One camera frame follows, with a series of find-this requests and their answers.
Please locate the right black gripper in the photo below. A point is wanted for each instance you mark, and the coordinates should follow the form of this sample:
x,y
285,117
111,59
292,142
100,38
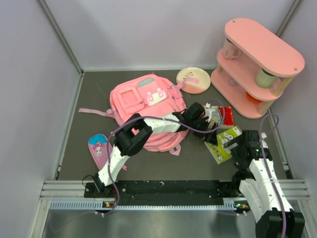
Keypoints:
x,y
240,162

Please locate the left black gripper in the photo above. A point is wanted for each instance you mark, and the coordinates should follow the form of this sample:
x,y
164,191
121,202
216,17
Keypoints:
x,y
210,137

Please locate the green comic book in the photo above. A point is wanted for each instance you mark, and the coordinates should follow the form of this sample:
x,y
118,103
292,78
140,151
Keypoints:
x,y
221,153

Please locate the pink student backpack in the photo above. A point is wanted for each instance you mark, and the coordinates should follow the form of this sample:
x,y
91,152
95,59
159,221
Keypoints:
x,y
149,95

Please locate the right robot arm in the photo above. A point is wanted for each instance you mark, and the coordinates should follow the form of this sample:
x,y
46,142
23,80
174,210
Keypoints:
x,y
257,182

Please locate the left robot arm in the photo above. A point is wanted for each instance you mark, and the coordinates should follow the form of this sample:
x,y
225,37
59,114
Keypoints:
x,y
131,137

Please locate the colourful patterned book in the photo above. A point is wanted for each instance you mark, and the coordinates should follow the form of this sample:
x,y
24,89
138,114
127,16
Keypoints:
x,y
219,120

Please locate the red sponge block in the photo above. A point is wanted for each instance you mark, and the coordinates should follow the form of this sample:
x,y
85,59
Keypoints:
x,y
227,114

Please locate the orange bowl on shelf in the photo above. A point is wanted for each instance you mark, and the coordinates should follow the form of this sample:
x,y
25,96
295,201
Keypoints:
x,y
252,99

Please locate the cream and pink plate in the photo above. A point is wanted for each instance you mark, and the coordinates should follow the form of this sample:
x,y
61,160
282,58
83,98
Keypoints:
x,y
193,80

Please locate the pale green cup on shelf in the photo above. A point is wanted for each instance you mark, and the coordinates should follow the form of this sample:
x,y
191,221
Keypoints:
x,y
265,79

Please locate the pink three-tier shelf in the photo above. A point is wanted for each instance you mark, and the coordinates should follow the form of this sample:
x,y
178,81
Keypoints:
x,y
260,49

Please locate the pink mug on shelf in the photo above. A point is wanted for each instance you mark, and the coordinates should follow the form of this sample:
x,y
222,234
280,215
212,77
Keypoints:
x,y
230,51

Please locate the purple cartoon pencil case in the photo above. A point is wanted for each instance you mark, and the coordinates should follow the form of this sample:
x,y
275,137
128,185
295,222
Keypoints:
x,y
100,149

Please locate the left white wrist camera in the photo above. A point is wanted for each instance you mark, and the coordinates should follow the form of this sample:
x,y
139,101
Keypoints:
x,y
212,113

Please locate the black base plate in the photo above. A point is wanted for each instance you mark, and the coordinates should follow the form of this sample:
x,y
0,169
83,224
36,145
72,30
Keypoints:
x,y
167,192

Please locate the grey slotted cable duct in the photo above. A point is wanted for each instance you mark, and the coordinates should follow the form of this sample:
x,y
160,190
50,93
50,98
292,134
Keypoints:
x,y
76,205

